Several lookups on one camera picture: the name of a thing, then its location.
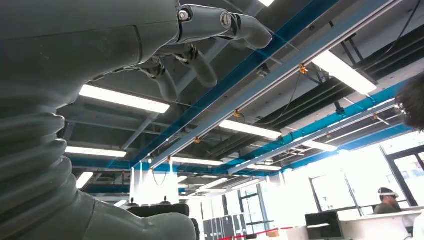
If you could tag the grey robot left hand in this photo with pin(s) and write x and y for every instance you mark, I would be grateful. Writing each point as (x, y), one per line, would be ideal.
(66, 43)

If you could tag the person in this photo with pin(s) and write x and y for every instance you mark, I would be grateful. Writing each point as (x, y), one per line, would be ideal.
(414, 102)

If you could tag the person wearing headset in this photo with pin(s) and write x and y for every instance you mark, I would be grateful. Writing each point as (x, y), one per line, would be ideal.
(386, 203)

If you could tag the white ceiling light panel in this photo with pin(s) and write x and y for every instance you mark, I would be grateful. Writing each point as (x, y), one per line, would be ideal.
(344, 73)
(124, 99)
(266, 2)
(250, 129)
(197, 161)
(319, 146)
(84, 180)
(96, 151)
(264, 167)

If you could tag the blue ceiling beam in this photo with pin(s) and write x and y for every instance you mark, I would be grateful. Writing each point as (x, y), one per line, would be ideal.
(232, 78)
(318, 124)

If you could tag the black chair backrest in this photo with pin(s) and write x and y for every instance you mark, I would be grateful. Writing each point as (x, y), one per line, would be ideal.
(159, 209)

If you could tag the grey lockers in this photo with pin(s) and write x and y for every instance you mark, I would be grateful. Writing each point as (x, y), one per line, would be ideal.
(225, 227)

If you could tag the red barrier belt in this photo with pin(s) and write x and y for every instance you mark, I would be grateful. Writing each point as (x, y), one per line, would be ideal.
(258, 233)

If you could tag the black monitor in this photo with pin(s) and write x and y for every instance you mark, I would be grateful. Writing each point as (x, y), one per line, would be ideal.
(323, 225)

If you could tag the white counter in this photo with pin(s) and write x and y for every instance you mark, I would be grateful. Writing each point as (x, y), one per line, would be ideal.
(374, 227)

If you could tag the grey ceiling rail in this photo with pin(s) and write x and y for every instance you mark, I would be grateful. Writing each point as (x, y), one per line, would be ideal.
(314, 134)
(271, 74)

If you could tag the black window frame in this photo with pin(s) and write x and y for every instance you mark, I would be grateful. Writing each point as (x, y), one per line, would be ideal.
(397, 179)

